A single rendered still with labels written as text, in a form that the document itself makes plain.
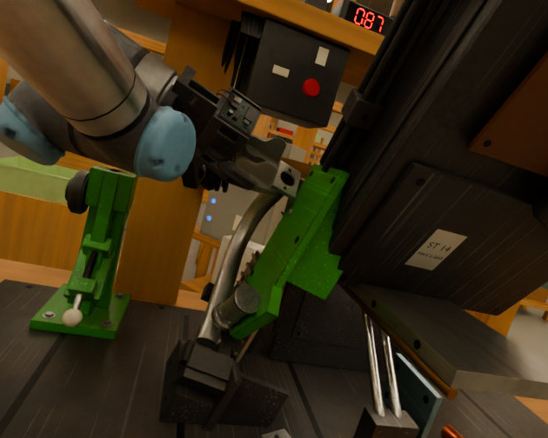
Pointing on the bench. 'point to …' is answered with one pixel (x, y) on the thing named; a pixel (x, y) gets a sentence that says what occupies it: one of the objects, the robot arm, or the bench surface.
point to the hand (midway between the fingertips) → (278, 183)
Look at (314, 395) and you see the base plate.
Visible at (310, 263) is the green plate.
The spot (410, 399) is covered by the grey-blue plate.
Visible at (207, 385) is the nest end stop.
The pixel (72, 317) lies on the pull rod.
